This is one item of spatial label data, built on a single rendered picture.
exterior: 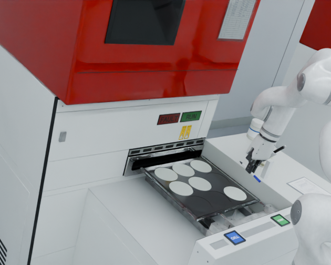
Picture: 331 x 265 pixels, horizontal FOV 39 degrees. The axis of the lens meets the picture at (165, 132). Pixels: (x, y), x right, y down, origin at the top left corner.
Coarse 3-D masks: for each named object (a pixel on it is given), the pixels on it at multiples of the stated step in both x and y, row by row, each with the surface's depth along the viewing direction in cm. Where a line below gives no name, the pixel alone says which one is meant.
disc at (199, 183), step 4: (192, 180) 195; (196, 180) 196; (200, 180) 197; (204, 180) 198; (192, 184) 193; (196, 184) 194; (200, 184) 194; (204, 184) 195; (208, 184) 196; (196, 188) 191; (200, 188) 191; (204, 188) 192; (208, 188) 193
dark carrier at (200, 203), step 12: (144, 168) 194; (156, 168) 197; (168, 168) 199; (192, 168) 205; (180, 180) 193; (216, 180) 201; (228, 180) 203; (204, 192) 189; (216, 192) 192; (192, 204) 180; (204, 204) 182; (216, 204) 184; (228, 204) 186; (240, 204) 189
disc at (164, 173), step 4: (160, 168) 197; (164, 168) 198; (156, 172) 193; (160, 172) 194; (164, 172) 195; (168, 172) 196; (172, 172) 197; (160, 176) 192; (164, 176) 192; (168, 176) 193; (172, 176) 194; (176, 176) 195; (168, 180) 190; (172, 180) 191
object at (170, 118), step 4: (160, 116) 191; (164, 116) 193; (168, 116) 194; (172, 116) 196; (176, 116) 197; (160, 120) 192; (164, 120) 194; (168, 120) 196; (172, 120) 197; (176, 120) 199
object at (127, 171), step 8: (200, 144) 218; (152, 152) 199; (160, 152) 201; (168, 152) 205; (176, 152) 208; (200, 152) 221; (128, 160) 191; (136, 160) 194; (176, 160) 213; (128, 168) 193; (136, 168) 198
